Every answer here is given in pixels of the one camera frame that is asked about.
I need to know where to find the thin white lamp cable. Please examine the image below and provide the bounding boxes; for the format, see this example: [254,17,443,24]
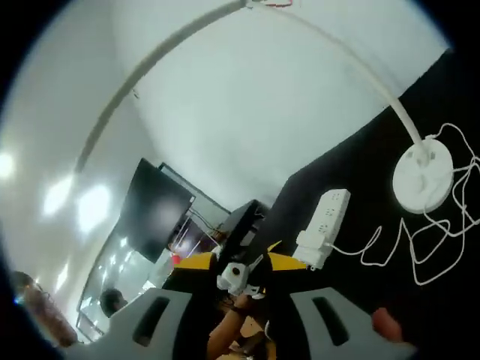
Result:
[329,122,480,287]

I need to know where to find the white desk lamp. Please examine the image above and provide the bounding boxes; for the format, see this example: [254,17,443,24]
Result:
[74,0,455,215]

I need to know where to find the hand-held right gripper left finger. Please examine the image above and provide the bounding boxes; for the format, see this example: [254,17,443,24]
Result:
[69,251,221,360]

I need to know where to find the red lamp wire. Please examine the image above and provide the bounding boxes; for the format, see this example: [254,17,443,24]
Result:
[245,0,296,9]

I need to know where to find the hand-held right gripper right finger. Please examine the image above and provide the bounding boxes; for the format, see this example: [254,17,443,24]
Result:
[262,250,413,360]

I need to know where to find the person's right hand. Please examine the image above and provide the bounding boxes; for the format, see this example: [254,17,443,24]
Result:
[370,306,405,343]

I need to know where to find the white desk lamp plug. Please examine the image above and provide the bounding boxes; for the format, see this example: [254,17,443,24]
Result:
[295,229,332,270]

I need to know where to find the black furniture piece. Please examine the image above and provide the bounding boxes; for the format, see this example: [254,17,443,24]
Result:
[219,198,272,260]

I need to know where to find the black wall screen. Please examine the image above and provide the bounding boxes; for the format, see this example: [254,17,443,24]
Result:
[112,157,197,263]

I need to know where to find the white power strip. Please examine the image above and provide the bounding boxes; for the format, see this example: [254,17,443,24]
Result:
[292,189,353,272]

